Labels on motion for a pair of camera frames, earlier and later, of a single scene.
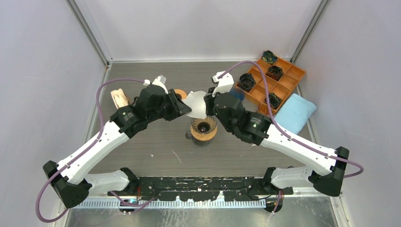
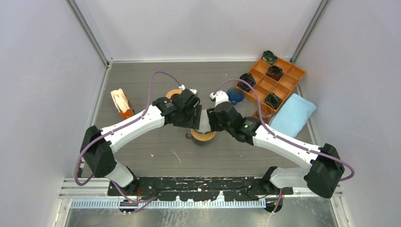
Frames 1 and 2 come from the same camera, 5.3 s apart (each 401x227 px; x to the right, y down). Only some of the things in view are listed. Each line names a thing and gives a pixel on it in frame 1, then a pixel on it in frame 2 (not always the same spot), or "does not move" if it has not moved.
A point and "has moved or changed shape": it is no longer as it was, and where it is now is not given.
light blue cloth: [294, 114] does not move
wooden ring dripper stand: [203, 137] does not move
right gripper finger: [210, 102] → [211, 115]
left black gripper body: [156, 115] → [187, 119]
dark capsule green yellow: [269, 57] does not move
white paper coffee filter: [195, 101] has moved or changed shape
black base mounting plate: [232, 188] does not move
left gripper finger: [178, 107] → [197, 116]
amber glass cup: [264, 109] does not move
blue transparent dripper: [238, 93] does not move
